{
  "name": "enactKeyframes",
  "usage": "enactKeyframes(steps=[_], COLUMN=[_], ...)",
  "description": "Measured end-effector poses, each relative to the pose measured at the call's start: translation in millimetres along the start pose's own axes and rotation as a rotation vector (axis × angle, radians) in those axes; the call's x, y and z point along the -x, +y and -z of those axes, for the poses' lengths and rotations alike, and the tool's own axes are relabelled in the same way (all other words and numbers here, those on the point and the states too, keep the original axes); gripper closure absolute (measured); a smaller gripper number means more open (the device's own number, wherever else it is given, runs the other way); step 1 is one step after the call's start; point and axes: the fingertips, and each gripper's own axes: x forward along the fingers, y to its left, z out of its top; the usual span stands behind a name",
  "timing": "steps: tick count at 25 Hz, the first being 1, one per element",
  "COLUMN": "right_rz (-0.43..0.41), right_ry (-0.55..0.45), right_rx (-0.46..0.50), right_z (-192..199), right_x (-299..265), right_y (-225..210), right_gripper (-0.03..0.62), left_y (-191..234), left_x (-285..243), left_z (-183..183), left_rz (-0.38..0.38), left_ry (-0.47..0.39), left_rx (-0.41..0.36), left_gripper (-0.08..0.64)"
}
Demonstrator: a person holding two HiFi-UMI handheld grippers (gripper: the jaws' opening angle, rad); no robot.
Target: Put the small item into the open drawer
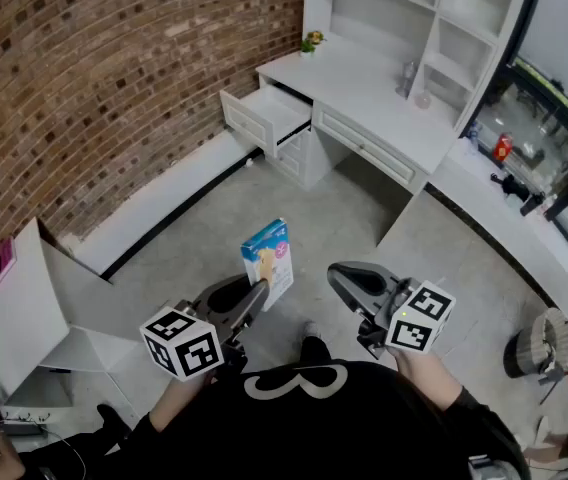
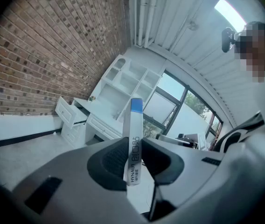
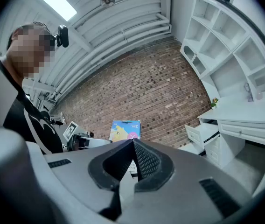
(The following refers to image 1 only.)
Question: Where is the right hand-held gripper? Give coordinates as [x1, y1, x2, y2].
[327, 261, 457, 361]

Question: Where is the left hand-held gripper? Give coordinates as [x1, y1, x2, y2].
[139, 273, 271, 382]

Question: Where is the blue white small item box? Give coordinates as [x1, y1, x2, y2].
[240, 218, 295, 313]

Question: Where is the another person's forearm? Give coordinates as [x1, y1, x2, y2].
[0, 420, 28, 480]

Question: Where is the person's right forearm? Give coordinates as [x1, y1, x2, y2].
[392, 347, 465, 413]

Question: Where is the person's left forearm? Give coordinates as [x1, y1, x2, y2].
[147, 370, 216, 433]

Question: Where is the wide white closed drawer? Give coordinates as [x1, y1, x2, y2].
[312, 106, 418, 188]

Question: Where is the small white closed drawer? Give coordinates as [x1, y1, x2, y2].
[276, 128, 311, 180]

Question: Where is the person's leg and shoe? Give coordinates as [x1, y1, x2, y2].
[297, 320, 334, 370]

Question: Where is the person's black shirt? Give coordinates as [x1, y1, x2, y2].
[13, 359, 531, 480]

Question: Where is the white window ledge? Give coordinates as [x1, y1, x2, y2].
[424, 136, 568, 332]

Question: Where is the black shoe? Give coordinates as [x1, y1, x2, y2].
[95, 403, 134, 453]

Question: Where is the black device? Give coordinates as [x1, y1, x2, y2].
[489, 171, 531, 203]

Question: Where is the woven basket with black bag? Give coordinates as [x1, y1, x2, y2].
[502, 307, 568, 381]

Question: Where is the black cylinder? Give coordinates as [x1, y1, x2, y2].
[519, 192, 547, 217]

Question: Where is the white desk with shelves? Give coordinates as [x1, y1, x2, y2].
[255, 0, 535, 195]

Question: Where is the white low cabinet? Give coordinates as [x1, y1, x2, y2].
[0, 216, 141, 422]

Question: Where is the clear glass bottle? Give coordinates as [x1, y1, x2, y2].
[394, 60, 418, 100]

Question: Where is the small potted plant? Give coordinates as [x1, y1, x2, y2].
[299, 30, 327, 59]

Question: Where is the black framed window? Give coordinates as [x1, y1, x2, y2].
[457, 0, 568, 222]

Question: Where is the white wall ledge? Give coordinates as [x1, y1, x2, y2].
[57, 128, 266, 278]

